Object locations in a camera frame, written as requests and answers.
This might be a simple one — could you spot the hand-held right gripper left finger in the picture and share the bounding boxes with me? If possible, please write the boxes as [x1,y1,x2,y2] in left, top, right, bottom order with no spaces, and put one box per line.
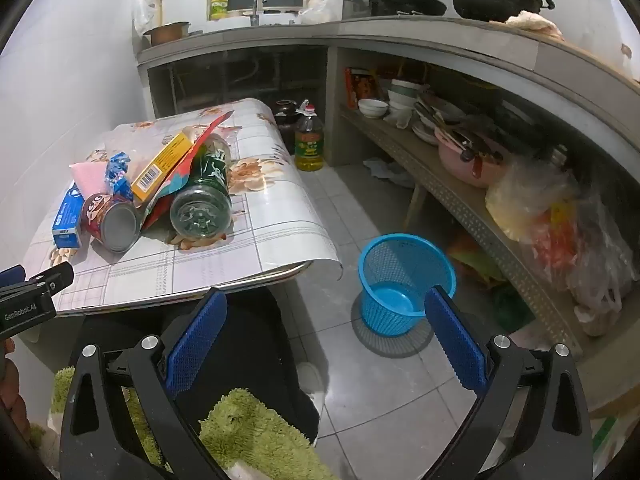
[59,287,236,480]

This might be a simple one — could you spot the person's left hand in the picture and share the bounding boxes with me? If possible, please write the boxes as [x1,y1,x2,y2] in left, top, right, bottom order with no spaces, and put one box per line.
[0,338,32,428]

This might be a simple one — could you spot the blue candy wrapper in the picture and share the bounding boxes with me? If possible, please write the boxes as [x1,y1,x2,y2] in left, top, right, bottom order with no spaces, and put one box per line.
[104,152,135,201]

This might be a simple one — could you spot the red chips can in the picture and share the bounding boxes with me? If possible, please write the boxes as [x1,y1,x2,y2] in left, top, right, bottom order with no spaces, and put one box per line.
[80,192,142,253]

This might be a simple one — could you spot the green fluffy cloth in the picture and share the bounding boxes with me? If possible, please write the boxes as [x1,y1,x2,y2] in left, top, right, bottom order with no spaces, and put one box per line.
[50,366,341,480]

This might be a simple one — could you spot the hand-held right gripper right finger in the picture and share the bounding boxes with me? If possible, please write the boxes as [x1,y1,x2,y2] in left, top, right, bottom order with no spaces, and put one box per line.
[424,285,593,480]

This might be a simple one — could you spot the white and yellow medicine box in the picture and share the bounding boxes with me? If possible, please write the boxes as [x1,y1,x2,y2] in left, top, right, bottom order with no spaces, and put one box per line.
[131,129,197,202]

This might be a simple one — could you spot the red snack bag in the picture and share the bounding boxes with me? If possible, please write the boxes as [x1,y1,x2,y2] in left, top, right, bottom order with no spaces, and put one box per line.
[140,110,236,233]

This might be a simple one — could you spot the stack of bowls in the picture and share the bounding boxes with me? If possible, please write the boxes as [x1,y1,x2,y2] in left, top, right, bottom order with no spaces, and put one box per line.
[387,78,426,111]

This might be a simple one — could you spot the plastic bags on shelf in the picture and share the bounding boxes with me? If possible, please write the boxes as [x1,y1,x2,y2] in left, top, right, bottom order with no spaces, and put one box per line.
[520,195,636,336]

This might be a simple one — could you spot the perforated metal shelf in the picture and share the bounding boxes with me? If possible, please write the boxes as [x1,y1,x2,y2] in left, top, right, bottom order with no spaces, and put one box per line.
[340,105,591,361]

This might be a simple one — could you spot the pink basin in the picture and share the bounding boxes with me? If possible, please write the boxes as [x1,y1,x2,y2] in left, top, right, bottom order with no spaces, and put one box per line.
[434,125,506,188]

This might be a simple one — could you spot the pink packet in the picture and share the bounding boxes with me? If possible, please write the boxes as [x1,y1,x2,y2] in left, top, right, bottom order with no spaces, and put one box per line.
[69,161,110,200]

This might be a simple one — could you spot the beige cloth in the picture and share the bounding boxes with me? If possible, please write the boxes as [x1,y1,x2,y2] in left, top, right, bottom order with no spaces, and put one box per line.
[505,10,566,41]

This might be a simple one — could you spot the floral tablecloth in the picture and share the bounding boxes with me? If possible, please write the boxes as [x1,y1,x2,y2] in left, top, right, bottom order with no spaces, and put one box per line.
[22,97,345,317]

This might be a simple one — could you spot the blue plastic basket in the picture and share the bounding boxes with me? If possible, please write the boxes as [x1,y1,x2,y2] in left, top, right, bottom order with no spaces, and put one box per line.
[357,233,457,337]

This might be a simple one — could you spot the white green printed sack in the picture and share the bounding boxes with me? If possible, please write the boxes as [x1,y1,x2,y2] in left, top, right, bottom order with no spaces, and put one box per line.
[590,400,631,480]

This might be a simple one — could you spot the white rag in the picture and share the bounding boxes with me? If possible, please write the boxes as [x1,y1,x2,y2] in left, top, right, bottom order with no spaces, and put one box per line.
[362,156,401,181]

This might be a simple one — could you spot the white shoe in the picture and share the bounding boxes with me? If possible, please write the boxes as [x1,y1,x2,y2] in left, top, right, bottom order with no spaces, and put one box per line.
[295,362,326,411]

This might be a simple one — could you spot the dark ceramic jar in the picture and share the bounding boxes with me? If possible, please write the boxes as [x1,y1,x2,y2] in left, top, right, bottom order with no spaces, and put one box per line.
[274,100,301,156]

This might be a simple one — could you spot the blue and white box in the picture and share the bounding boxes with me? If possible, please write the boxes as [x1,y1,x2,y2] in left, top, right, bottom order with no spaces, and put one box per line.
[51,182,87,250]

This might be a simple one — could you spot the green and red bag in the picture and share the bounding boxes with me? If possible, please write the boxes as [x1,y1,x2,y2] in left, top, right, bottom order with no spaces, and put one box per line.
[447,230,536,333]

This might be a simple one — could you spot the stack of white plates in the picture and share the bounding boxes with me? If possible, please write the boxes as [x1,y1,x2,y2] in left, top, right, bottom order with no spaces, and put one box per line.
[412,110,451,146]

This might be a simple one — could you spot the copper basin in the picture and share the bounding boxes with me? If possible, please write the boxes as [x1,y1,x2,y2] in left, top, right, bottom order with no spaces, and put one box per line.
[142,21,192,47]

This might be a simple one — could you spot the hanging plastic bag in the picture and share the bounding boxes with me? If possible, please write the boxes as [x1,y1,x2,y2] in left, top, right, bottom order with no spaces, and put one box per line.
[131,0,153,38]

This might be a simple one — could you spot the cooking oil bottle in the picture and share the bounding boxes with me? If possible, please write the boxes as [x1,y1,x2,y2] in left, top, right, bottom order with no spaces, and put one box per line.
[294,100,327,173]

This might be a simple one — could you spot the metal rimmed table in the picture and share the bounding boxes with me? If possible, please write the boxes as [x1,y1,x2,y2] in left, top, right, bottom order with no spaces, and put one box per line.
[55,262,308,318]

